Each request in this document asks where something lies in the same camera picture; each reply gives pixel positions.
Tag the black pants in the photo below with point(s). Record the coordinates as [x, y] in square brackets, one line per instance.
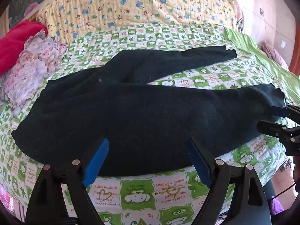
[131, 121]

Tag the pink pillow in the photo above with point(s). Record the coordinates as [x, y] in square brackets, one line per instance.
[274, 54]

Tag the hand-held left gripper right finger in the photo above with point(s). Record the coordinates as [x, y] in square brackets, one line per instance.
[198, 160]

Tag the yellow printed quilt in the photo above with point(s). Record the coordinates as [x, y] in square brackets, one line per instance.
[138, 7]

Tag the white wall socket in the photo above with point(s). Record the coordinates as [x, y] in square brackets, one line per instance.
[261, 11]

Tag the purple cloth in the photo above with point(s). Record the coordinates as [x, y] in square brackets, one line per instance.
[277, 206]

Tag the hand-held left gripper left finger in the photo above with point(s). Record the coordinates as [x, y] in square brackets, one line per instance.
[96, 163]

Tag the pink floral cloth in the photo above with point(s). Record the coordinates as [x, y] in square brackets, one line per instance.
[32, 68]

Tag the green checked printed bedsheet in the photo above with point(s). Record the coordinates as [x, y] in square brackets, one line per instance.
[140, 196]

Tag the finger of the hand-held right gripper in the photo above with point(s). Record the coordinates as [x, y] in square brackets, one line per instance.
[277, 111]
[269, 127]

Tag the red cloth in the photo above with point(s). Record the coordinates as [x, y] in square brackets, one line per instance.
[16, 44]

